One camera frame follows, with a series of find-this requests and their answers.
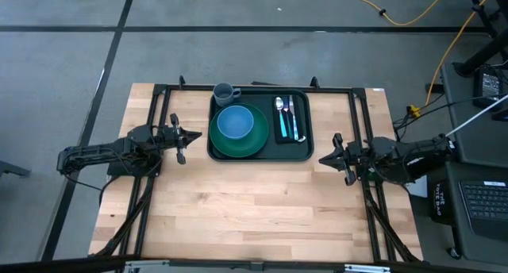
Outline black tote bag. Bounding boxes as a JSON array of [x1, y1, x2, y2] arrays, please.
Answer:
[[431, 179, 457, 226]]

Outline grey cart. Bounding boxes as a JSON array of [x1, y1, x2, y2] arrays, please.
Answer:
[[426, 160, 508, 266]]

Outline black stand legs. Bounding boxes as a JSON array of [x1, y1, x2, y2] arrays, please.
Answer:
[[452, 0, 508, 79]]

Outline grey desk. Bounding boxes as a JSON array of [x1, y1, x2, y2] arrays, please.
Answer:
[[439, 60, 508, 165]]

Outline white paper sheet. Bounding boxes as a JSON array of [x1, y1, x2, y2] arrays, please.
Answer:
[[408, 183, 429, 198]]

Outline dark green serving tray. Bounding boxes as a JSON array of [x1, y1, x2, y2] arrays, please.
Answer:
[[206, 88, 314, 163]]

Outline black crossbeam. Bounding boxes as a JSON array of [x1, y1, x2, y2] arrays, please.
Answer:
[[0, 255, 508, 273]]

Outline yellow extension cable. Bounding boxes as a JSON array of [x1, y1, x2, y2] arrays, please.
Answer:
[[329, 0, 449, 27], [424, 0, 502, 107]]

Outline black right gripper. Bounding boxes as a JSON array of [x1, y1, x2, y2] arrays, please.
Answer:
[[318, 133, 372, 186]]

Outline blue bowl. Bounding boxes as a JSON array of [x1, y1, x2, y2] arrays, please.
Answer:
[[216, 105, 256, 140]]

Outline green plate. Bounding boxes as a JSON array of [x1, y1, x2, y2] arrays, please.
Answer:
[[209, 102, 270, 159]]

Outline white cable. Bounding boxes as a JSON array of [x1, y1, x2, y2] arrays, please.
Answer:
[[444, 93, 508, 138]]

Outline teal-handled spoon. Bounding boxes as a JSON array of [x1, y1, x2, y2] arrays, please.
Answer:
[[274, 96, 288, 139]]

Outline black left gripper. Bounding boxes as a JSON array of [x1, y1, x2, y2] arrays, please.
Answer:
[[156, 113, 202, 166]]

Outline grey furniture leg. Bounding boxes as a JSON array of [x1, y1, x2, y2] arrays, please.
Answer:
[[0, 160, 32, 179]]

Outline grey mug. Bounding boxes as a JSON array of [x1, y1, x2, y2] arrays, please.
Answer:
[[213, 82, 242, 108]]

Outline black laptop keyboard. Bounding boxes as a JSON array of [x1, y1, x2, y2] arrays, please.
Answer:
[[458, 179, 508, 242]]

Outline black aluminium table frame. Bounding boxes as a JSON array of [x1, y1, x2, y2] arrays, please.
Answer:
[[89, 75, 424, 266]]

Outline black cloth napkin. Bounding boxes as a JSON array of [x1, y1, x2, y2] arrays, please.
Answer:
[[271, 93, 307, 144]]

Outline silver bracket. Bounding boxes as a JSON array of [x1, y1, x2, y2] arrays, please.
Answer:
[[123, 259, 171, 273], [343, 263, 392, 273]]

